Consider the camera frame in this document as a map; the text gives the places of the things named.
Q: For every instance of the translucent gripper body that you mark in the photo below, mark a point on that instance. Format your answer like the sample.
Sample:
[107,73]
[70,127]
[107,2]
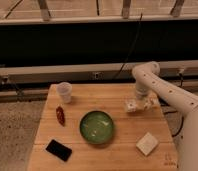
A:
[142,102]

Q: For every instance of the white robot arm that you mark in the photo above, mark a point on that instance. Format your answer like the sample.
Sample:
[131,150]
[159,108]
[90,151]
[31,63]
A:
[147,78]

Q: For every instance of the green ceramic bowl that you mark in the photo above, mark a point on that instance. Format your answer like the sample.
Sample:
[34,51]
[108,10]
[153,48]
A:
[96,127]

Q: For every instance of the white square block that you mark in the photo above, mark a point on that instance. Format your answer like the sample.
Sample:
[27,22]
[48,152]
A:
[147,144]

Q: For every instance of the translucent plastic cup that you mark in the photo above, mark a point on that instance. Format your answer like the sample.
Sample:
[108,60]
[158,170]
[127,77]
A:
[64,89]

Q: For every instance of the red dried chili pepper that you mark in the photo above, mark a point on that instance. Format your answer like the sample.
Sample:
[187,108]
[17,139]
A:
[60,115]

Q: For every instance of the black rectangular sponge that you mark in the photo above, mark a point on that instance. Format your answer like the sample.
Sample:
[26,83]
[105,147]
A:
[59,150]

